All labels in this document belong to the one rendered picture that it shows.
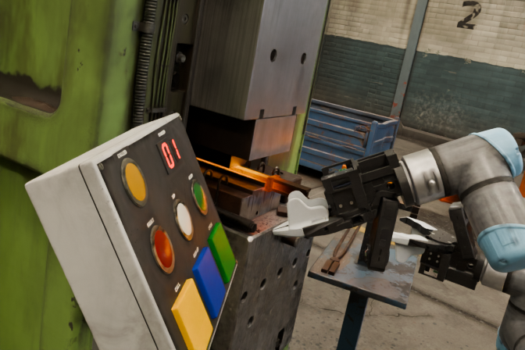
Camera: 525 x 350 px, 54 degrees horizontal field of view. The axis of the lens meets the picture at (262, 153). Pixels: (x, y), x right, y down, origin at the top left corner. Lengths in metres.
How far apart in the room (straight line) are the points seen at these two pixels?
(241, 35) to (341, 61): 8.67
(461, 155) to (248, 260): 0.57
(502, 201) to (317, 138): 4.39
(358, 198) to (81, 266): 0.38
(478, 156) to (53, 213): 0.54
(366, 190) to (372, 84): 8.66
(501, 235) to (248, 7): 0.64
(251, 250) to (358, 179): 0.47
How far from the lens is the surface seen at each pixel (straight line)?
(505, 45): 8.75
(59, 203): 0.56
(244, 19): 1.08
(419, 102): 9.07
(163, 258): 0.60
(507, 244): 0.72
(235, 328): 1.24
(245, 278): 1.18
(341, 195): 0.75
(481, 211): 0.74
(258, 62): 1.07
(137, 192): 0.59
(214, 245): 0.78
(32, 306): 1.32
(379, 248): 0.78
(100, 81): 0.95
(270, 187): 1.24
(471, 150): 0.76
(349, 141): 4.97
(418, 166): 0.75
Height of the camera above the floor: 1.35
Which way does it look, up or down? 13 degrees down
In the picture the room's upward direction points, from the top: 10 degrees clockwise
